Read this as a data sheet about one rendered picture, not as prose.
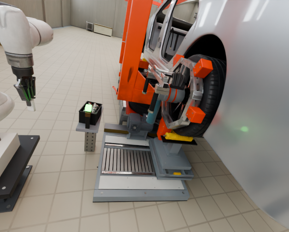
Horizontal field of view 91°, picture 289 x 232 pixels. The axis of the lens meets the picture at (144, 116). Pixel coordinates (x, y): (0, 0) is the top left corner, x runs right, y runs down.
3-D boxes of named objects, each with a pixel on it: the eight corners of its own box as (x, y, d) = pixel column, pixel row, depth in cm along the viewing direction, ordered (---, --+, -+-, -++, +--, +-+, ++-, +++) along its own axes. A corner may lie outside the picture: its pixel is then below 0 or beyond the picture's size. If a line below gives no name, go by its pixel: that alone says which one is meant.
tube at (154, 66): (179, 78, 111) (184, 64, 105) (156, 73, 106) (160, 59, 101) (172, 72, 125) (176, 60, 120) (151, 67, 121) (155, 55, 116)
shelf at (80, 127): (97, 133, 118) (97, 130, 116) (75, 131, 114) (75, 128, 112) (103, 108, 154) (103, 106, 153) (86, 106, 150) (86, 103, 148)
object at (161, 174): (191, 181, 141) (194, 174, 137) (156, 180, 133) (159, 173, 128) (174, 145, 183) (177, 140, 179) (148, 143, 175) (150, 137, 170)
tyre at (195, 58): (264, 81, 79) (209, 50, 130) (230, 73, 73) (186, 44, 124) (205, 154, 117) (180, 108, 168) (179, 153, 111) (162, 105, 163)
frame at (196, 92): (180, 142, 108) (215, 71, 81) (173, 141, 106) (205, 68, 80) (162, 108, 153) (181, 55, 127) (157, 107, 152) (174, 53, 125)
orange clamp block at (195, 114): (195, 116, 97) (201, 124, 89) (184, 114, 95) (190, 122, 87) (199, 107, 93) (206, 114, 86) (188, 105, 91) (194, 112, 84)
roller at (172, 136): (193, 143, 128) (196, 138, 125) (163, 140, 121) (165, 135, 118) (191, 138, 133) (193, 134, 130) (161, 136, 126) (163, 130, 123)
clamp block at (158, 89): (168, 95, 94) (170, 88, 91) (155, 93, 92) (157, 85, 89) (166, 92, 98) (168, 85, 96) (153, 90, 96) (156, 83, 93)
